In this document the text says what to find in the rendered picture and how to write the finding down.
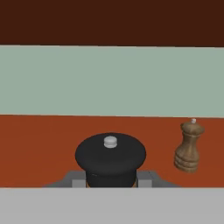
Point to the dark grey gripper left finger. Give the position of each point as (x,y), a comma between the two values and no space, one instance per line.
(76,180)

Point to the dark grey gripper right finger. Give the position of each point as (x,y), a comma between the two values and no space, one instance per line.
(147,180)

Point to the brown wooden pepper mill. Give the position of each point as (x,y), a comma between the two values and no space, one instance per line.
(188,148)

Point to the dark brown wall cabinet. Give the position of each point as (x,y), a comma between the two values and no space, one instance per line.
(112,22)

